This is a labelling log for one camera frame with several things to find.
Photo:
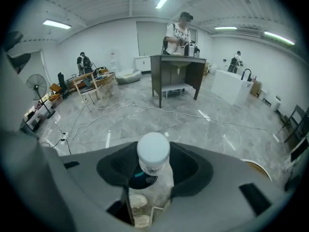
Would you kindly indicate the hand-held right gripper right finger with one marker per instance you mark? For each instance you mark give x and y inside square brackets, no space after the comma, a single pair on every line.
[198,175]

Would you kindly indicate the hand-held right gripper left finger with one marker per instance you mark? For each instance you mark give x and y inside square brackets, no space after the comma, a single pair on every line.
[108,170]

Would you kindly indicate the black round bin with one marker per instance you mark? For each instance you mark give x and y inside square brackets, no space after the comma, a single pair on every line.
[144,184]

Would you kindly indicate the clear plastic bottle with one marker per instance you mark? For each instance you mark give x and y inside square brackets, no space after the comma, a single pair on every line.
[153,149]

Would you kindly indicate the person's left shoe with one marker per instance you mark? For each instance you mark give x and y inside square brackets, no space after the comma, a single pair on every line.
[137,200]

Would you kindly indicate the person's shoe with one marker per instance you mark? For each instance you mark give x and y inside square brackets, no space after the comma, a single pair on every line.
[137,200]
[143,221]

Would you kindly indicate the white power strip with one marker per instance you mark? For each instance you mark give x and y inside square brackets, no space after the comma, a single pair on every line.
[64,139]

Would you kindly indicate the person's right shoe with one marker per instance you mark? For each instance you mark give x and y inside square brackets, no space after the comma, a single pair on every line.
[143,221]

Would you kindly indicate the low cluttered storage shelf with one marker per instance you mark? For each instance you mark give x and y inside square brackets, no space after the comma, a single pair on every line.
[36,115]

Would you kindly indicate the white rectangular bathtub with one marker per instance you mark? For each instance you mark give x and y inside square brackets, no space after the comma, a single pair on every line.
[229,86]

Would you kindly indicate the white oval tub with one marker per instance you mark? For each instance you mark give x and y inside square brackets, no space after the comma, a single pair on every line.
[128,77]

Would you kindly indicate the black office chair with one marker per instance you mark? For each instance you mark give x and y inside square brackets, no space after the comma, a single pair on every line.
[62,81]

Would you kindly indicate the brown cardboard box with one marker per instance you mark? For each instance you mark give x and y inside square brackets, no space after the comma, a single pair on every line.
[256,88]

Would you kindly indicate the dark wooden vanity table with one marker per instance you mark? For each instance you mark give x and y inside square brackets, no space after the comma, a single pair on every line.
[157,76]

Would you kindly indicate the white water dispenser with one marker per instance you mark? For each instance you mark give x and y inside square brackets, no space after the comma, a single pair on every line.
[113,60]

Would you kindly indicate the white low cabinet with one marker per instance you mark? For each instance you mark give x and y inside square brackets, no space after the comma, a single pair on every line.
[142,64]

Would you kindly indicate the black standing fan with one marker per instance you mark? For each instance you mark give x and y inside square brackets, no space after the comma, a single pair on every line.
[36,84]

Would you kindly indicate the black metal rack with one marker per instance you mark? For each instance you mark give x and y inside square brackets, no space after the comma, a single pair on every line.
[300,129]

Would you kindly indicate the white sink basin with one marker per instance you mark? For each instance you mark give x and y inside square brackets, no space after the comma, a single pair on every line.
[180,63]

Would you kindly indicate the black bathtub faucet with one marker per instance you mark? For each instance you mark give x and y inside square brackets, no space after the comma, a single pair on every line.
[247,72]

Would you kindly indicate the white pump bottle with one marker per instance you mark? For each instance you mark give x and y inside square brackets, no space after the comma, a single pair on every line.
[191,51]

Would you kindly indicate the black bottle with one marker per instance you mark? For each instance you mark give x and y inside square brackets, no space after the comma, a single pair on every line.
[186,50]

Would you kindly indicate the grey air vent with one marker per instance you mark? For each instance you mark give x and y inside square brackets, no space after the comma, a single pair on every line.
[249,33]

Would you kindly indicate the wooden frame chair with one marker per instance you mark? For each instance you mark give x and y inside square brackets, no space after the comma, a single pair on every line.
[88,91]

